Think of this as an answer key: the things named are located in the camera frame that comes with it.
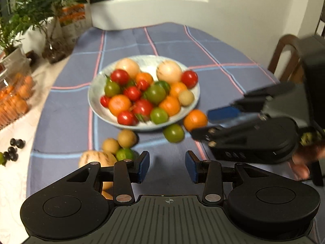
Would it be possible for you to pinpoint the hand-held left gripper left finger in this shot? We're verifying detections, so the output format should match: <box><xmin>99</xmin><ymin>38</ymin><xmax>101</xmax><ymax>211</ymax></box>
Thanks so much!
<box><xmin>66</xmin><ymin>151</ymin><xmax>151</xmax><ymax>205</ymax></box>

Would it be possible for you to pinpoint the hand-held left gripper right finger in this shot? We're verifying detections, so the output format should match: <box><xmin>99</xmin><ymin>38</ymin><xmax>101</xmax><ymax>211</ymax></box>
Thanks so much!
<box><xmin>185</xmin><ymin>150</ymin><xmax>270</xmax><ymax>205</ymax></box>

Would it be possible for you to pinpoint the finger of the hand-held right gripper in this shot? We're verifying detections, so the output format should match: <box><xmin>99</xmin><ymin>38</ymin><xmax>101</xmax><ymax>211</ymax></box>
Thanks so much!
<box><xmin>190</xmin><ymin>115</ymin><xmax>268</xmax><ymax>147</ymax></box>
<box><xmin>207</xmin><ymin>82</ymin><xmax>296</xmax><ymax>123</ymax></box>

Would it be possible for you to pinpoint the orange mandarin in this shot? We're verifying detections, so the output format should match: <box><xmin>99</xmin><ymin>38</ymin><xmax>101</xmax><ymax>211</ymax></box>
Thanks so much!
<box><xmin>183</xmin><ymin>109</ymin><xmax>209</xmax><ymax>132</ymax></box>
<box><xmin>169</xmin><ymin>82</ymin><xmax>188</xmax><ymax>97</ymax></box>
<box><xmin>108</xmin><ymin>95</ymin><xmax>132</xmax><ymax>117</ymax></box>
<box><xmin>135</xmin><ymin>72</ymin><xmax>154</xmax><ymax>85</ymax></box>
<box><xmin>159</xmin><ymin>96</ymin><xmax>181</xmax><ymax>117</ymax></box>

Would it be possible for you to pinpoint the large green tomato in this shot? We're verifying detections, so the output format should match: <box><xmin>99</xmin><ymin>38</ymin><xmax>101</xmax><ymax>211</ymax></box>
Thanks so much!
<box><xmin>144</xmin><ymin>84</ymin><xmax>167</xmax><ymax>105</ymax></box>

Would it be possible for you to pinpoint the white blue-patterned plate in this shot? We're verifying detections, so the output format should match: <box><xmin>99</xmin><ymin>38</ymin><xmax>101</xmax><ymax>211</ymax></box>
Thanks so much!
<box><xmin>88</xmin><ymin>55</ymin><xmax>201</xmax><ymax>132</ymax></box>

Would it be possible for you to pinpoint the person's right hand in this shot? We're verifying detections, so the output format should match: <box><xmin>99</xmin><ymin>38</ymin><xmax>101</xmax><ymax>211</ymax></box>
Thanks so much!
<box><xmin>289</xmin><ymin>144</ymin><xmax>319</xmax><ymax>181</ymax></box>

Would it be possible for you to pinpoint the group of green tomatoes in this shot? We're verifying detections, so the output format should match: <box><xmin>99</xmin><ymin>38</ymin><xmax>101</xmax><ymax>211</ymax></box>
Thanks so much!
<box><xmin>104</xmin><ymin>80</ymin><xmax>185</xmax><ymax>161</ymax></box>

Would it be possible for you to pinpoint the yellow green patterned cloth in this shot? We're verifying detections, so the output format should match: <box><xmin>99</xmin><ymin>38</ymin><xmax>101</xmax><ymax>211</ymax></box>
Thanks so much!
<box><xmin>300</xmin><ymin>131</ymin><xmax>325</xmax><ymax>146</ymax></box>

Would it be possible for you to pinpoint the pale yellow pepino melon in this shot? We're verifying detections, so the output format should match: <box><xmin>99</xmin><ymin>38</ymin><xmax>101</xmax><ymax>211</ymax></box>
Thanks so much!
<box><xmin>78</xmin><ymin>150</ymin><xmax>118</xmax><ymax>191</ymax></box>

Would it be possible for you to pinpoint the blue checked tablecloth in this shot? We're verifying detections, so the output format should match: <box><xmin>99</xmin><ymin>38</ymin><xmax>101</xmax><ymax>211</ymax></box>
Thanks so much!
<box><xmin>25</xmin><ymin>22</ymin><xmax>323</xmax><ymax>242</ymax></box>

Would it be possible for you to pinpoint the brown wooden chair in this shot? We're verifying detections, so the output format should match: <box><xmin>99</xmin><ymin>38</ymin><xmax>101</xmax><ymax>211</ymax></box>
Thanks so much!
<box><xmin>268</xmin><ymin>34</ymin><xmax>305</xmax><ymax>82</ymax></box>

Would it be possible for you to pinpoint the group of red tomatoes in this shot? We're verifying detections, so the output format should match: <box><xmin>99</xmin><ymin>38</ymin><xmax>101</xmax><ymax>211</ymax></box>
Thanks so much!
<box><xmin>100</xmin><ymin>69</ymin><xmax>198</xmax><ymax>126</ymax></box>

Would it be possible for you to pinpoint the large beige onion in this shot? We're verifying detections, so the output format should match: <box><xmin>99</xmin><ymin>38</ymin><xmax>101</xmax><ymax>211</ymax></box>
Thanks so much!
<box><xmin>115</xmin><ymin>58</ymin><xmax>141</xmax><ymax>78</ymax></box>

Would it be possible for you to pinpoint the bunch of dark berries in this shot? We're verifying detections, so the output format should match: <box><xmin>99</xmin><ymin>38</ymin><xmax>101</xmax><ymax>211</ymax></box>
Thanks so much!
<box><xmin>2</xmin><ymin>138</ymin><xmax>26</xmax><ymax>162</ymax></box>

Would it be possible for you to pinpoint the pile of small oranges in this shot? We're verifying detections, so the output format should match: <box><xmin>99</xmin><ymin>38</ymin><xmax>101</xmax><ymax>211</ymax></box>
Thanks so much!
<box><xmin>0</xmin><ymin>74</ymin><xmax>35</xmax><ymax>129</ymax></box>

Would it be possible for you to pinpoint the glass vase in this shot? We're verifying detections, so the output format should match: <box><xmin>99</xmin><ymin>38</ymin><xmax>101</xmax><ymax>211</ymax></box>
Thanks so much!
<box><xmin>42</xmin><ymin>34</ymin><xmax>74</xmax><ymax>64</ymax></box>

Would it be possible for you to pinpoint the small dark brown object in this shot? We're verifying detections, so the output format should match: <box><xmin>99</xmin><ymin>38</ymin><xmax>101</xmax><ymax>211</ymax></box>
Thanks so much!
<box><xmin>25</xmin><ymin>51</ymin><xmax>38</xmax><ymax>64</ymax></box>

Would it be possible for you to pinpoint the printed orange white carton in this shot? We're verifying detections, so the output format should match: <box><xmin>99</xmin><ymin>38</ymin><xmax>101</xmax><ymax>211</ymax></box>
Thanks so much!
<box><xmin>57</xmin><ymin>2</ymin><xmax>92</xmax><ymax>44</ymax></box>

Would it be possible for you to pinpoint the clear plastic clamshell box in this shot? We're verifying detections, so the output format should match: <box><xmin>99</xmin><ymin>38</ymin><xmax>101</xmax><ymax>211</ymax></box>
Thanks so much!
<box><xmin>0</xmin><ymin>56</ymin><xmax>37</xmax><ymax>130</ymax></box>

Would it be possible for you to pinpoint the white plant pot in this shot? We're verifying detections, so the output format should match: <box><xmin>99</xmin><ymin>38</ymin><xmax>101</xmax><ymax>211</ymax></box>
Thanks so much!
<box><xmin>0</xmin><ymin>43</ymin><xmax>26</xmax><ymax>64</ymax></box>

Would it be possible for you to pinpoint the thin-leaved green plant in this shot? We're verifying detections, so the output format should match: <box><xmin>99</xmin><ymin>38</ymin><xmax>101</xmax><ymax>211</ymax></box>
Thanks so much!
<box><xmin>0</xmin><ymin>0</ymin><xmax>33</xmax><ymax>54</ymax></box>

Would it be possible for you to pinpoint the broad-leaved green plant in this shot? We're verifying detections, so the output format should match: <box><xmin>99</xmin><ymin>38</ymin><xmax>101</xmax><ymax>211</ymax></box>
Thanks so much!
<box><xmin>13</xmin><ymin>0</ymin><xmax>102</xmax><ymax>44</ymax></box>

